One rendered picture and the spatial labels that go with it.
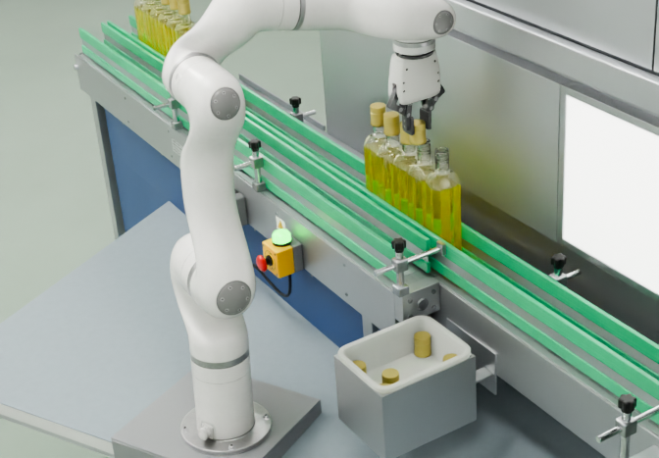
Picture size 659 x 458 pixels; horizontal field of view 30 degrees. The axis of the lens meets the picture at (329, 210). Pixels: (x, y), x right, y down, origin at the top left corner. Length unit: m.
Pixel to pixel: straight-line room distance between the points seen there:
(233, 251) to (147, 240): 1.12
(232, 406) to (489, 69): 0.85
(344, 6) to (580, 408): 0.85
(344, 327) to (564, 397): 0.68
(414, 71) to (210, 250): 0.54
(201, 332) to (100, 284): 0.85
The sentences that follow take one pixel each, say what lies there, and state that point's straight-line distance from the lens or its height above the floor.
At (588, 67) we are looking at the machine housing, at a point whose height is 1.54.
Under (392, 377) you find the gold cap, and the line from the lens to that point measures 2.40.
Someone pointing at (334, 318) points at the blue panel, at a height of 0.83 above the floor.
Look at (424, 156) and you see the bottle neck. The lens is 2.54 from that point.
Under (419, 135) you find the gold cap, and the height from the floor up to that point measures 1.33.
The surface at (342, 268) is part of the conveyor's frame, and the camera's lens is 2.69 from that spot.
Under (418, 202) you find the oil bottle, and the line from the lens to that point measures 2.58.
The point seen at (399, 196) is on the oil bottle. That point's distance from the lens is 2.64.
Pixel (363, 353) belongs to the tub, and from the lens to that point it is 2.46.
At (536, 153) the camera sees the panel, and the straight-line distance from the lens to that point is 2.45.
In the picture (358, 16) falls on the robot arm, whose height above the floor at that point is 1.63.
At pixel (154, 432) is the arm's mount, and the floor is 0.80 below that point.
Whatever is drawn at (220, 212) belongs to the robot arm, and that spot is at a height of 1.32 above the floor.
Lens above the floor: 2.40
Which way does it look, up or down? 28 degrees down
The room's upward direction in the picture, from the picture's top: 4 degrees counter-clockwise
